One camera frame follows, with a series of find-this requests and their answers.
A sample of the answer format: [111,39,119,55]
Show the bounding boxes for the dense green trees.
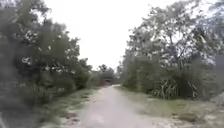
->
[115,0,224,102]
[0,0,116,128]

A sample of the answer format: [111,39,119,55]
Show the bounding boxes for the pale dirt path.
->
[68,84,161,128]

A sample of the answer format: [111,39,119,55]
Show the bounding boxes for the patchy grass verge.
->
[114,84,224,128]
[33,87,101,128]

